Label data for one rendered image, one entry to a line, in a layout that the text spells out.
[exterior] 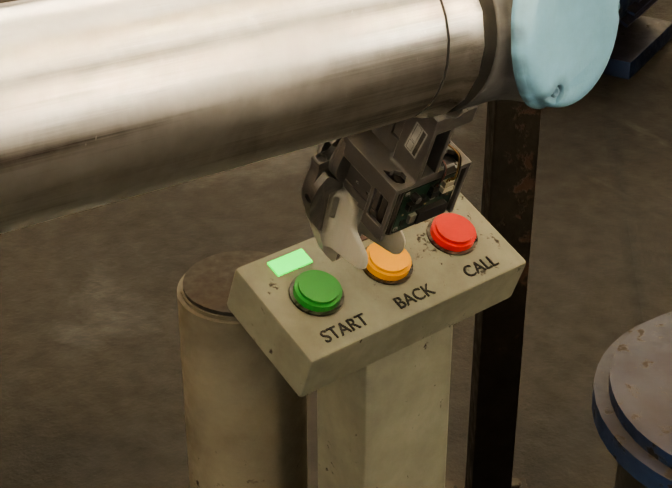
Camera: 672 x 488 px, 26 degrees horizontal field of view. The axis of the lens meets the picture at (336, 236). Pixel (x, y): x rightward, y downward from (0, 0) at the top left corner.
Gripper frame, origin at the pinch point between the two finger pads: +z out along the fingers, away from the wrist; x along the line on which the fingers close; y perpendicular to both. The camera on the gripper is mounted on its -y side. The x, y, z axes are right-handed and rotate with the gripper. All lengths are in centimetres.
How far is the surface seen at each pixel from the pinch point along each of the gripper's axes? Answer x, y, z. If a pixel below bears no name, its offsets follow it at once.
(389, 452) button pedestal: 5.4, 9.0, 21.4
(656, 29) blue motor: 173, -79, 95
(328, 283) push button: 0.9, 0.1, 5.6
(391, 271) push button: 6.7, 1.4, 5.6
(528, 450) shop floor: 55, -3, 71
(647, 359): 33.9, 13.6, 19.8
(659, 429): 26.5, 20.9, 17.1
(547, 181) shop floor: 111, -51, 89
